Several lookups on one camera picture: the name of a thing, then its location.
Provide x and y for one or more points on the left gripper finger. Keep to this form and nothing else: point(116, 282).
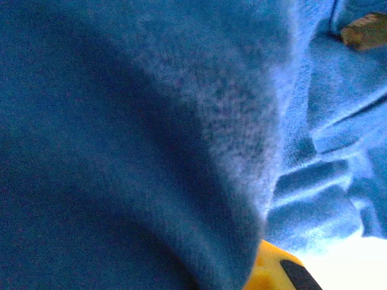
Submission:
point(278, 269)

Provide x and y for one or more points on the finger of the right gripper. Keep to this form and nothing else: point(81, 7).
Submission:
point(364, 31)

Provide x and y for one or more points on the blue printed t-shirt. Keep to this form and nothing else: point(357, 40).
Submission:
point(136, 136)

